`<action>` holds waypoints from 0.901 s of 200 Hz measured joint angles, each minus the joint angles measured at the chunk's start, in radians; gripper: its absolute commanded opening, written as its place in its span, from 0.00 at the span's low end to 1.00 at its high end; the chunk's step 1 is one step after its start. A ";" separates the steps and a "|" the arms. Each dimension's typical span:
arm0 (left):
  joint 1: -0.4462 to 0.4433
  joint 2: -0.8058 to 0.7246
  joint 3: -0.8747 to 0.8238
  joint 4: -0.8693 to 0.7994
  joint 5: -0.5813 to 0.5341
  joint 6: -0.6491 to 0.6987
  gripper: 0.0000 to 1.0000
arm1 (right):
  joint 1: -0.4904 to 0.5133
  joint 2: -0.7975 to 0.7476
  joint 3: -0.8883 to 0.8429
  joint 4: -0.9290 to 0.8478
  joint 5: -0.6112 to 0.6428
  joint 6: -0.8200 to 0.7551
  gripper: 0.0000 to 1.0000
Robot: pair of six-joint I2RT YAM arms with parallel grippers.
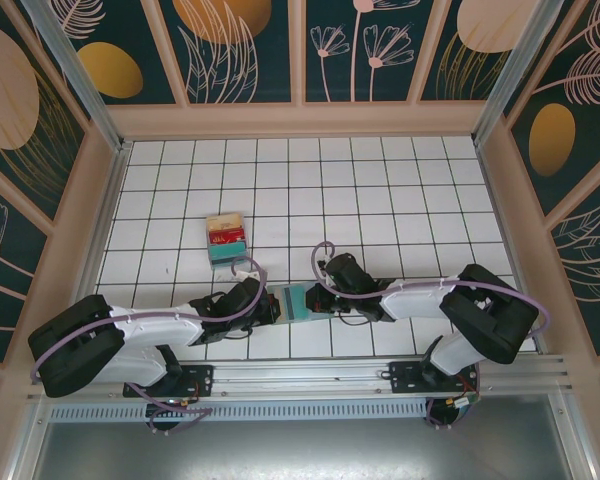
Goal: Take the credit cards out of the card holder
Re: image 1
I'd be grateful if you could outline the grey metal sheet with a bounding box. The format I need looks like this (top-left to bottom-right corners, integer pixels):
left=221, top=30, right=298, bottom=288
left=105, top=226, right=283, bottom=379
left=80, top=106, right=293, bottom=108
left=9, top=419, right=596, bottom=480

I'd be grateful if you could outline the stack of coloured cards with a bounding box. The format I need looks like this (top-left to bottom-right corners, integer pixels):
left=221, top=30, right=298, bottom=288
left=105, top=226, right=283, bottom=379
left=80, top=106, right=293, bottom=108
left=205, top=213, right=251, bottom=272

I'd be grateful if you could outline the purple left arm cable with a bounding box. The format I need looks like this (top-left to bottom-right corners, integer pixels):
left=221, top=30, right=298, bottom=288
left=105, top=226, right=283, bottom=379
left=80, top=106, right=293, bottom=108
left=29, top=255, right=270, bottom=435

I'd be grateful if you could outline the red VIP card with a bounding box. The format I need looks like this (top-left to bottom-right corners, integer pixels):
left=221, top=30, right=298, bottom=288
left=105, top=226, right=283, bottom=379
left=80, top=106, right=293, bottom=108
left=208, top=229, right=245, bottom=246

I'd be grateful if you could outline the beige plastic card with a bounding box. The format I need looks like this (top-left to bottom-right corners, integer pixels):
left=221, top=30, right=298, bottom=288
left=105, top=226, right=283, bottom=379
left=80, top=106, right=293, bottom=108
left=207, top=214, right=242, bottom=232

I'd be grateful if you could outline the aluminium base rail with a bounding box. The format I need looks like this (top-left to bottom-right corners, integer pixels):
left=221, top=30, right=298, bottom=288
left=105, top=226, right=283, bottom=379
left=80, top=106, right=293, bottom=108
left=27, top=353, right=574, bottom=404

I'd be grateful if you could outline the aluminium frame post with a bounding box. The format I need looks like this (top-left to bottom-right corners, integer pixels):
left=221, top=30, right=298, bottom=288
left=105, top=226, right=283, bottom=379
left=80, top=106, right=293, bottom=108
left=471, top=0, right=566, bottom=146
left=19, top=0, right=134, bottom=154

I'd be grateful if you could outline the teal card with black stripe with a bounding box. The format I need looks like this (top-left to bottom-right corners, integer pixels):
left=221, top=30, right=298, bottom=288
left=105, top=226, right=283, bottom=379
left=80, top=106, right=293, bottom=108
left=278, top=284, right=310, bottom=322

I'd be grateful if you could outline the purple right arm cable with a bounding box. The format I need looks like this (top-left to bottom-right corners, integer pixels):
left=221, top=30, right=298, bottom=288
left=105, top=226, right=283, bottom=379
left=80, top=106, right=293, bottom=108
left=311, top=240, right=552, bottom=431

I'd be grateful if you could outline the grey slotted cable duct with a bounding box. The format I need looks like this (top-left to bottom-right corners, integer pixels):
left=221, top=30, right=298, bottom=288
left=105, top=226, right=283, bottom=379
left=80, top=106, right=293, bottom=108
left=47, top=402, right=429, bottom=422

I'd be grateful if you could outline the small green controller board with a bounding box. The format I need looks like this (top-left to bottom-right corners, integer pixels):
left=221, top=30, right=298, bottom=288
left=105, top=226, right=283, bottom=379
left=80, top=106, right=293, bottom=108
left=449, top=392, right=481, bottom=416

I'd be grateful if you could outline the green card holder wallet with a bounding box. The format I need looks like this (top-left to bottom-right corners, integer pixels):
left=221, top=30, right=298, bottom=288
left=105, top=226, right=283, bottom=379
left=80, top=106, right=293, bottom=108
left=267, top=282, right=341, bottom=327

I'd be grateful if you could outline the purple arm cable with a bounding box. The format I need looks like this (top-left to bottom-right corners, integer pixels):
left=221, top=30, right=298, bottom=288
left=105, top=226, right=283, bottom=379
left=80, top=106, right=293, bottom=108
left=29, top=255, right=270, bottom=435
left=311, top=240, right=552, bottom=431

